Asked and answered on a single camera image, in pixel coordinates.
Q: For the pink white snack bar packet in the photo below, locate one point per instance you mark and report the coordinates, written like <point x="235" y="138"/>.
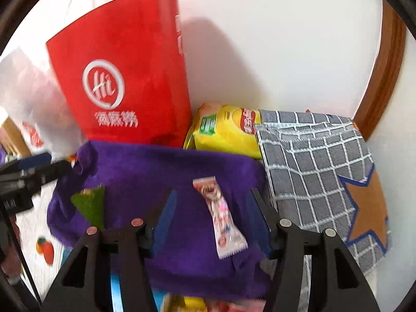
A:
<point x="221" y="214"/>

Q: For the green snack packet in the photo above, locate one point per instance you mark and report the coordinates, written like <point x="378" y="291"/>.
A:
<point x="92" y="206"/>

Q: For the purple cloth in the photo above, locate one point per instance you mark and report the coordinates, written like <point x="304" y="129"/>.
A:
<point x="146" y="169"/>

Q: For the wooden furniture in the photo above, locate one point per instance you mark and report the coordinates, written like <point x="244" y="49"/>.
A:
<point x="13" y="136"/>

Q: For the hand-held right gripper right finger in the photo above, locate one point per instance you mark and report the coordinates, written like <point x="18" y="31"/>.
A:
<point x="256" y="226"/>

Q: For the red paper bag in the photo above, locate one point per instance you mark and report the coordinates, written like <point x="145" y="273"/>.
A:
<point x="136" y="55"/>

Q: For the brown wooden frame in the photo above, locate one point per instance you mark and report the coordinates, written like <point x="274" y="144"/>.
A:
<point x="386" y="71"/>

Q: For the grey checkered star cloth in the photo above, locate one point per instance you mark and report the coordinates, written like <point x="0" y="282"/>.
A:
<point x="308" y="169"/>

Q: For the plain pink snack packet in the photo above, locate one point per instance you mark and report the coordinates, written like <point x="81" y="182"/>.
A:
<point x="234" y="306"/>

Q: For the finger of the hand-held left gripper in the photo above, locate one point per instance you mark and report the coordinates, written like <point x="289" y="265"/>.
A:
<point x="35" y="162"/>
<point x="52" y="172"/>

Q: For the yellow chip bag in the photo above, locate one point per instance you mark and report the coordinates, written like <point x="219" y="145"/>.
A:
<point x="224" y="133"/>

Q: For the white plastic bag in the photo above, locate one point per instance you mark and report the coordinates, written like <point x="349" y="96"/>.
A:
<point x="32" y="104"/>

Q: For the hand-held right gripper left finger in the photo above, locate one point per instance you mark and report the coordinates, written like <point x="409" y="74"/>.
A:
<point x="165" y="224"/>

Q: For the blue plastic packet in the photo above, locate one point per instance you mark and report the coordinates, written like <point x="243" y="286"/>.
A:
<point x="115" y="292"/>

